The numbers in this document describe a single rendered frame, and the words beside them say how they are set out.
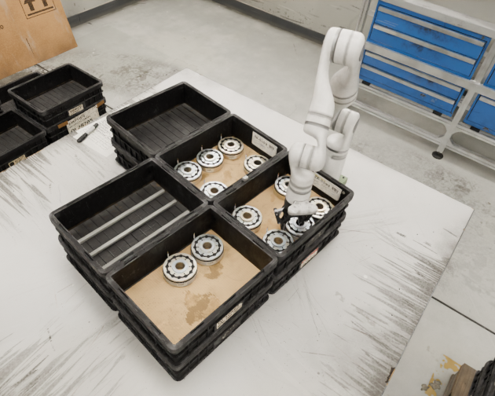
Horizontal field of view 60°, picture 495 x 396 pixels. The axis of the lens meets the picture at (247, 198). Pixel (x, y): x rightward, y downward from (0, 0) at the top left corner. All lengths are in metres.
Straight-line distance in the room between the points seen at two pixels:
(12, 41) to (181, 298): 3.05
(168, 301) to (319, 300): 0.51
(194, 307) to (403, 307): 0.71
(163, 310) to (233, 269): 0.25
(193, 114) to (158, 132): 0.19
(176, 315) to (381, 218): 0.92
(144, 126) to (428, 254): 1.23
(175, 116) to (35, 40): 2.34
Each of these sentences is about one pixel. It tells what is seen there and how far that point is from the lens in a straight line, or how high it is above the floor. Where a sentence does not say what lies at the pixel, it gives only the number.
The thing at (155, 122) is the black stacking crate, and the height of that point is 0.83.
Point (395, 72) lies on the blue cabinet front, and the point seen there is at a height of 0.47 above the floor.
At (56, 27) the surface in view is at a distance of 4.15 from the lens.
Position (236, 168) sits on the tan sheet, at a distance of 1.64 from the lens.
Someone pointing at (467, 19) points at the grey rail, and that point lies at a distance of 3.00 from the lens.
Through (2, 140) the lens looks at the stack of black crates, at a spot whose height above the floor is 0.38.
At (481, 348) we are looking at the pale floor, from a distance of 2.51.
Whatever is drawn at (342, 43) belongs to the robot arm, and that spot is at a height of 1.42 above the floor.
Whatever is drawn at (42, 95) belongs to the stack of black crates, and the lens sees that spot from 2.75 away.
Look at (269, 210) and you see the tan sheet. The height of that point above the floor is 0.83.
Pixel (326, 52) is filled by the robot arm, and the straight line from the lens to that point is 1.24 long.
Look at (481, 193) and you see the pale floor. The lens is 3.26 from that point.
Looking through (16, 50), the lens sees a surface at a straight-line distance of 3.99.
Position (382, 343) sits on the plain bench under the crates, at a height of 0.70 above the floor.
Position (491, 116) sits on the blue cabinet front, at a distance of 3.17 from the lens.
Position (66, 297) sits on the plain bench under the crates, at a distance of 1.51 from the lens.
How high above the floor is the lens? 1.96
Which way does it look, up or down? 47 degrees down
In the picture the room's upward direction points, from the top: 6 degrees clockwise
